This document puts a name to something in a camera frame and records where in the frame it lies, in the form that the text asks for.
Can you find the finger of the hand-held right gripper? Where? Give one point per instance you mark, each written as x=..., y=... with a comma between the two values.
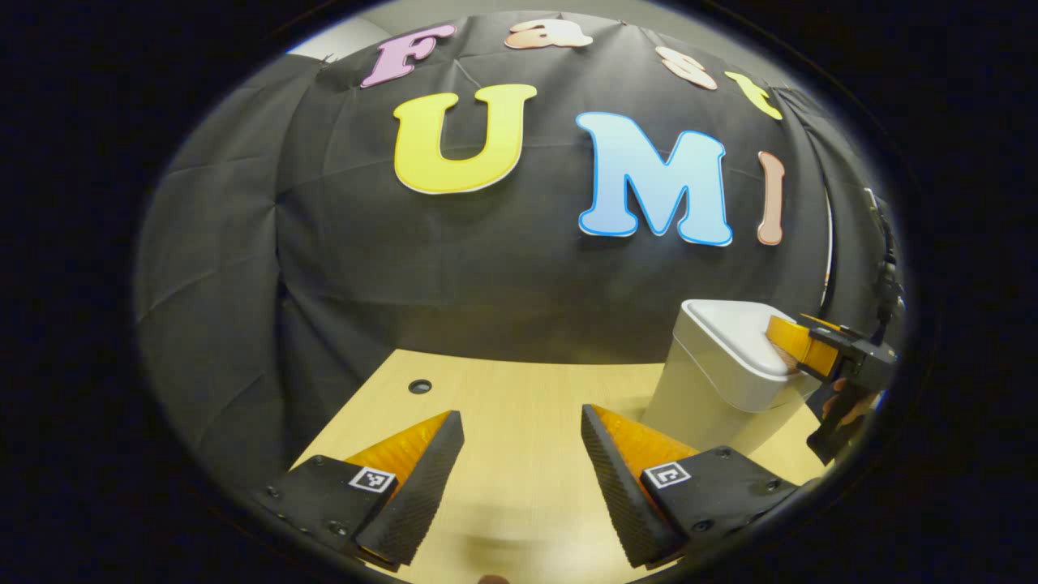
x=823, y=323
x=799, y=345

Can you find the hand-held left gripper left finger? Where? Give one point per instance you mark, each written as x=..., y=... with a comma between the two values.
x=426, y=487

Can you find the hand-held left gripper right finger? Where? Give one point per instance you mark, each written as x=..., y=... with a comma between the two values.
x=616, y=495

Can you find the white desktop garbage bin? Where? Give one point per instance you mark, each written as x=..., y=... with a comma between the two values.
x=714, y=365

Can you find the black desktop grommet hole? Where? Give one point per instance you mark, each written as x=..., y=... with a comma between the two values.
x=419, y=386

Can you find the wooden desktop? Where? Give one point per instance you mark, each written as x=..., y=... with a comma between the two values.
x=519, y=422

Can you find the black backdrop cloth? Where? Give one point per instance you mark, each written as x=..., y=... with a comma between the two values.
x=486, y=284

